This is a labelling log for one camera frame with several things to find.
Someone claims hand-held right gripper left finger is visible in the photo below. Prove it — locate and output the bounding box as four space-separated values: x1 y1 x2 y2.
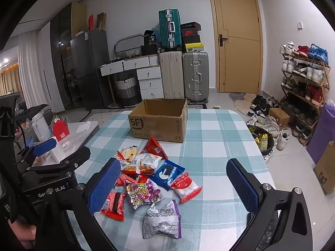
31 158 121 251

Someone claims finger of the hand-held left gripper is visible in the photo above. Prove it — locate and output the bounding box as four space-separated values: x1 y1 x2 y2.
17 137 59 163
25 146 91 178

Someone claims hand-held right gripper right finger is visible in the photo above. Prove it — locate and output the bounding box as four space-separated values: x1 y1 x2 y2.
226 158 314 251

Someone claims red black cookie packet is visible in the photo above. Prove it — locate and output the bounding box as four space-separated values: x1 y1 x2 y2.
100 191 128 221

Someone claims small red candy packet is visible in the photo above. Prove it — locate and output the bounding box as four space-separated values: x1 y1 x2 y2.
115 174 139 188

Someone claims purple grape candy packet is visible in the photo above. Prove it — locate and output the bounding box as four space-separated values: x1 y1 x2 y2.
124 178 165 210

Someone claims yellow cracker packet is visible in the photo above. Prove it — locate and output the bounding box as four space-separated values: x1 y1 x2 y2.
116 146 139 166

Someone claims orange noodle snack packet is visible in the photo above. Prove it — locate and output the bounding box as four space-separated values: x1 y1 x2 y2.
123 153 163 176

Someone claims red white marshmallow packet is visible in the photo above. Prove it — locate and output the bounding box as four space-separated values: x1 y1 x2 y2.
170 172 203 203

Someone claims red triangular snack packet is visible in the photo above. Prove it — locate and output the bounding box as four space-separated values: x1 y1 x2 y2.
139 136 168 160

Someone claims blue cookie packet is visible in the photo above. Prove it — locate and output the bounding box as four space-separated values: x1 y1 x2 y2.
150 159 186 192

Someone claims silver purple snack packet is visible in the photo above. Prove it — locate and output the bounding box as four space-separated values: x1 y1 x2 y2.
142 199 182 239

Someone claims person's left hand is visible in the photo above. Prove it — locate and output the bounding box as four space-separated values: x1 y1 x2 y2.
8 220 37 246

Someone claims white electric kettle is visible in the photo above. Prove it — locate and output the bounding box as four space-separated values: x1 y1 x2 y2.
31 112 52 142

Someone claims red gift box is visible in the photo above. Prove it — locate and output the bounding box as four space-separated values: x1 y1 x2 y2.
52 117 71 143

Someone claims white side table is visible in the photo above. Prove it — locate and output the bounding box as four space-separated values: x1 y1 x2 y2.
14 122 100 168

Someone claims dark cloth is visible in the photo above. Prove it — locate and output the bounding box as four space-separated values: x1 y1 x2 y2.
16 104 54 126

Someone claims white tissue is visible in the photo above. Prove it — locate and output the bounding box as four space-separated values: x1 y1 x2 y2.
75 122 92 134

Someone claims black waste bin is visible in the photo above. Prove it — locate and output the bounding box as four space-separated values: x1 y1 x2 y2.
247 125 275 160

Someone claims white curtain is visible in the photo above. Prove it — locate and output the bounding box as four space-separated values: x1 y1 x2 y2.
17 22 66 110

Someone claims small brown cardboard box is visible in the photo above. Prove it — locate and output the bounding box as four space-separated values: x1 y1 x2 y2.
268 108 290 126

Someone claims pile of sneakers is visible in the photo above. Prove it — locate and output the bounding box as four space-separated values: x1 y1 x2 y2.
246 94 292 163

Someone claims brown paper bag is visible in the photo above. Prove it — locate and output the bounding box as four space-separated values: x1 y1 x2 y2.
313 141 335 195

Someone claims grey oval doormat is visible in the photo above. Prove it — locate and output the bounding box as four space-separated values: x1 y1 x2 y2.
228 92 265 117

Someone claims dark glass cabinet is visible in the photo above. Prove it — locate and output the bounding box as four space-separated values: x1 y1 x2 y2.
50 4 79 110

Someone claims dark grey refrigerator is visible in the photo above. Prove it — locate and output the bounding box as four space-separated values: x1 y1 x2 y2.
70 29 112 109

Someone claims purple plastic bag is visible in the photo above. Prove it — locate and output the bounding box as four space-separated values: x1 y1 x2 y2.
306 102 335 165

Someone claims woven laundry basket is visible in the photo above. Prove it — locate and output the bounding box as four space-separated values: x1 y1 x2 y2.
115 74 138 107

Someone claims white drawer desk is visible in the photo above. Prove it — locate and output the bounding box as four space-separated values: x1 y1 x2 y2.
99 53 165 100

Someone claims wooden shoe rack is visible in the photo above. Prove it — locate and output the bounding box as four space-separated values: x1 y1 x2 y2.
280 41 329 145

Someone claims silver suitcase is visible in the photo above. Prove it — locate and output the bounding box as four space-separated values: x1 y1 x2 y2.
182 51 210 103

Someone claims tan wooden door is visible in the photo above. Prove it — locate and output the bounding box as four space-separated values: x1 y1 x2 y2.
207 0 263 93

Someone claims beige suitcase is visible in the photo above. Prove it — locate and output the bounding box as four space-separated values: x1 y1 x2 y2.
159 51 183 100

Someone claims large brown carton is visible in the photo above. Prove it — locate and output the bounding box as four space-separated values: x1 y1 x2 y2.
71 2 87 37

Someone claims bamboo shoe rack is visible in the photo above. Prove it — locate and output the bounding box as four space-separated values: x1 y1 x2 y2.
280 52 331 147

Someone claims flat brown cardboard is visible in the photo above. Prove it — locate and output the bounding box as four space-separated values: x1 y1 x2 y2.
96 12 107 31

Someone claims black bag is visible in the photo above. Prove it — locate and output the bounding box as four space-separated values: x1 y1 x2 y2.
141 44 161 56

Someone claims black printed box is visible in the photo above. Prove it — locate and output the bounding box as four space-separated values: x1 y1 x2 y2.
143 29 157 47

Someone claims tall black shoe box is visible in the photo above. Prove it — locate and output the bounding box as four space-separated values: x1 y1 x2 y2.
182 35 201 45

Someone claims teal suitcase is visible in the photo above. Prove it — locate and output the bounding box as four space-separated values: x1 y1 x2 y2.
158 9 183 50

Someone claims white metal frame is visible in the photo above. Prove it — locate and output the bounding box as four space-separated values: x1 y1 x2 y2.
113 33 145 58

